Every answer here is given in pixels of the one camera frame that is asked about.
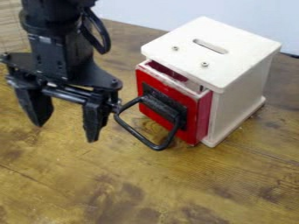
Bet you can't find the black metal drawer handle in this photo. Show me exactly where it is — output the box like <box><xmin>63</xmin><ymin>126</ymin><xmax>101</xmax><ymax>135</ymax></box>
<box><xmin>115</xmin><ymin>94</ymin><xmax>187</xmax><ymax>151</ymax></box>

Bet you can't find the right screw on box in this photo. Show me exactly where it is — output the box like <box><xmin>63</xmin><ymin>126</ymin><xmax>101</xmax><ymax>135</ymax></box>
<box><xmin>201</xmin><ymin>61</ymin><xmax>210</xmax><ymax>67</ymax></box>

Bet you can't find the white wooden box cabinet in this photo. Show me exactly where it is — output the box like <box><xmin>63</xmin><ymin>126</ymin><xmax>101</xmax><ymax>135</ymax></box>
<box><xmin>142</xmin><ymin>17</ymin><xmax>282</xmax><ymax>147</ymax></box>

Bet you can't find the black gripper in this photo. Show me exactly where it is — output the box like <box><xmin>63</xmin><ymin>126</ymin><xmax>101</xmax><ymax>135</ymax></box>
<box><xmin>0</xmin><ymin>34</ymin><xmax>123</xmax><ymax>143</ymax></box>

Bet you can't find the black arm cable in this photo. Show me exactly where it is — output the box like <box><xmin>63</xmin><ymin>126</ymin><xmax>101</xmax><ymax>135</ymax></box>
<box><xmin>79</xmin><ymin>7</ymin><xmax>113</xmax><ymax>55</ymax></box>

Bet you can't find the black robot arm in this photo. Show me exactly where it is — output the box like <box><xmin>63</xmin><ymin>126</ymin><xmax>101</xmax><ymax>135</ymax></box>
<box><xmin>0</xmin><ymin>0</ymin><xmax>123</xmax><ymax>143</ymax></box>

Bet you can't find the red drawer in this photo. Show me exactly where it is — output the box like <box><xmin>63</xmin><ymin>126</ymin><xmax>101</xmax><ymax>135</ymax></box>
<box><xmin>135</xmin><ymin>59</ymin><xmax>213</xmax><ymax>145</ymax></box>

